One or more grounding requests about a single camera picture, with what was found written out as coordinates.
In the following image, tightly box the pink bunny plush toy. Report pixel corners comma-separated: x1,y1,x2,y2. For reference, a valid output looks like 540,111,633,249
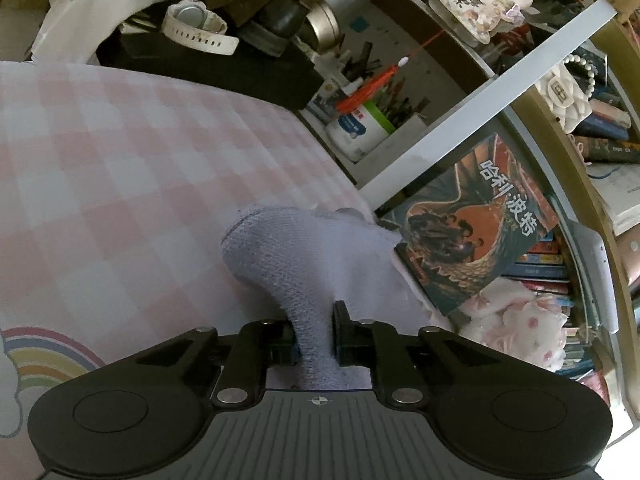
459,278,568,372

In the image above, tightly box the Harry Potter book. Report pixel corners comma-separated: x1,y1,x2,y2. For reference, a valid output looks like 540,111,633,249
381,134,559,315

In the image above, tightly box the pink checkered desk mat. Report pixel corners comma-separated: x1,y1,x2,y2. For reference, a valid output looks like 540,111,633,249
1,62,367,479

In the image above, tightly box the white pen holder cup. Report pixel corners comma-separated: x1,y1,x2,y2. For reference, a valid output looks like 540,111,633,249
326,101,396,162

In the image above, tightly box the white tablet on shelf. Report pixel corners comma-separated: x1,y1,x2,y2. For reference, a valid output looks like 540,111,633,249
567,220,620,335

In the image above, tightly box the red tassel charm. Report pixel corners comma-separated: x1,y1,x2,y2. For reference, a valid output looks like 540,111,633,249
335,56,410,115

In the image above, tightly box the white wooden bookshelf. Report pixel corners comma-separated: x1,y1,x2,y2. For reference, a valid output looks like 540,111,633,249
329,0,639,442

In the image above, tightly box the metal bowl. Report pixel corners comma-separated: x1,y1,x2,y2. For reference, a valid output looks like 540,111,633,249
299,0,342,54

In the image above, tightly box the white wrist watch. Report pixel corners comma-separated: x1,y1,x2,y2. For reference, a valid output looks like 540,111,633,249
160,0,240,56

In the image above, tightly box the white pearl handle purse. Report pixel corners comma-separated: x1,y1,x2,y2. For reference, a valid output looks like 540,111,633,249
534,54,597,133

